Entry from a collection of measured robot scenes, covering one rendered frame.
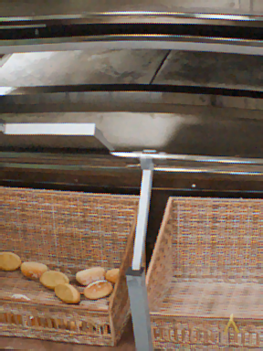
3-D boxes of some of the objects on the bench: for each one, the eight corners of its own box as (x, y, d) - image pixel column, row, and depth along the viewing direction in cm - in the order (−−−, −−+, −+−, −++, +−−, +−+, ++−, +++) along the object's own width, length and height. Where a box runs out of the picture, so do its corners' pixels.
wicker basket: (-1, 250, 346) (-15, 183, 333) (153, 267, 332) (147, 193, 319) (-57, 336, 304) (-69, 261, 291) (118, 349, 291) (107, 280, 278)
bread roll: (68, 290, 317) (67, 271, 318) (38, 288, 319) (38, 269, 320) (71, 292, 322) (71, 272, 324) (43, 290, 324) (43, 271, 325)
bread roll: (49, 282, 328) (44, 277, 321) (22, 281, 329) (16, 274, 323) (50, 268, 330) (45, 261, 324) (24, 266, 331) (18, 259, 325)
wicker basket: (173, 267, 331) (167, 193, 318) (335, 271, 317) (337, 199, 304) (135, 350, 290) (126, 281, 277) (328, 371, 276) (324, 288, 263)
